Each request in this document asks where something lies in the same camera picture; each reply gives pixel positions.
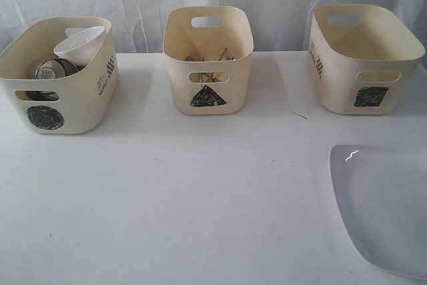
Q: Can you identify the steel spoon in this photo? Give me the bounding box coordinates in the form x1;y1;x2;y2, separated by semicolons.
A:
184;55;236;62

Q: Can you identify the white square plate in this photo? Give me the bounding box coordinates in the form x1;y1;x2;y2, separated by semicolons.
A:
329;144;426;281

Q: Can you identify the small steel cup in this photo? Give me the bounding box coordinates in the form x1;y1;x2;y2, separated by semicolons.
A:
27;58;65;80

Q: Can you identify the white plastic bowl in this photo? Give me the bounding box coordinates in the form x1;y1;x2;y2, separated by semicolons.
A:
53;26;107;66

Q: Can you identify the cream bin square mark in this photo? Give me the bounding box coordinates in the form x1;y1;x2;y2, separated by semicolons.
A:
307;4;426;115

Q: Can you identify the wooden chopstick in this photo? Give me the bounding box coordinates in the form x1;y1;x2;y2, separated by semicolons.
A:
207;47;228;83

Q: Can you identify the cream bin triangle mark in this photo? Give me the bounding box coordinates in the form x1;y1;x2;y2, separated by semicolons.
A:
163;6;254;115

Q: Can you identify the cream bin circle mark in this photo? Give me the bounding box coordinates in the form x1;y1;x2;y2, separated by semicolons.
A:
1;17;119;134

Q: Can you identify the steel bowl black inside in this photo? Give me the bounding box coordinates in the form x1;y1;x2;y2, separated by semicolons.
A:
26;57;82;101

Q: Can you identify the steel table knife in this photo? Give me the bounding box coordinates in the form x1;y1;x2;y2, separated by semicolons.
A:
194;72;228;83

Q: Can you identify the small thin wire scrap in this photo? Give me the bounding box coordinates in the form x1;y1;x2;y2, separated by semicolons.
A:
291;111;308;119

